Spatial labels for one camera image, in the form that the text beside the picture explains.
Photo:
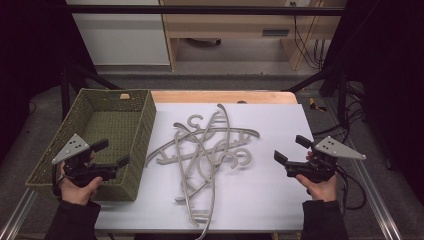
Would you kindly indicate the white table cover sheet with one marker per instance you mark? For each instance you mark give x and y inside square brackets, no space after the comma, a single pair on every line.
[283,120]

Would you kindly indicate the light wooden desk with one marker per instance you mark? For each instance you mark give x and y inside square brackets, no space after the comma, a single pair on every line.
[233,25]

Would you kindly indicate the person's right hand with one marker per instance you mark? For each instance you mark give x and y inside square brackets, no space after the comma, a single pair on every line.
[321,191]

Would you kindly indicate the black curtain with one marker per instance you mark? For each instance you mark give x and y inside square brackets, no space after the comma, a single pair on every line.
[393,66]
[26,50]

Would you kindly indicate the aluminium rail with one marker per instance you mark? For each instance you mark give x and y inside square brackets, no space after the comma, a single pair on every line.
[16,216]
[380,206]

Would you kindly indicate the black curved object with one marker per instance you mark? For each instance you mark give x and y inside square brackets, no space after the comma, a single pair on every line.
[203,42]

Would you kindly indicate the black metal stand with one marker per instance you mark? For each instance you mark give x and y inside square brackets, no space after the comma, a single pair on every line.
[65,93]
[341,100]

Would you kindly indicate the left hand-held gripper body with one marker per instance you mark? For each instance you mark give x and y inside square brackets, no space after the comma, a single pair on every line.
[71,148]

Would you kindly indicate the person's left hand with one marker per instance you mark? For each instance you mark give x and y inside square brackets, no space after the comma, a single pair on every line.
[78,195]

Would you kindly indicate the black horizontal frame bar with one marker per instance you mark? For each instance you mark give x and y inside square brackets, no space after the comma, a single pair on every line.
[200,10]

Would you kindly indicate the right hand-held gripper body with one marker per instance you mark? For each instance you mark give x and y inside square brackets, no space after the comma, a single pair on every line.
[333,150]

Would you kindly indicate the yellow and black tape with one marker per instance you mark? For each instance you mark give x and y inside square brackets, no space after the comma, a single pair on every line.
[313,105]

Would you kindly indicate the green woven basket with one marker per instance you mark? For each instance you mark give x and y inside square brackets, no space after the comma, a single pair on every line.
[110,123]

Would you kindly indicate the white cabinet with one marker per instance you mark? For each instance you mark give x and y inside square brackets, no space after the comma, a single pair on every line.
[123,40]

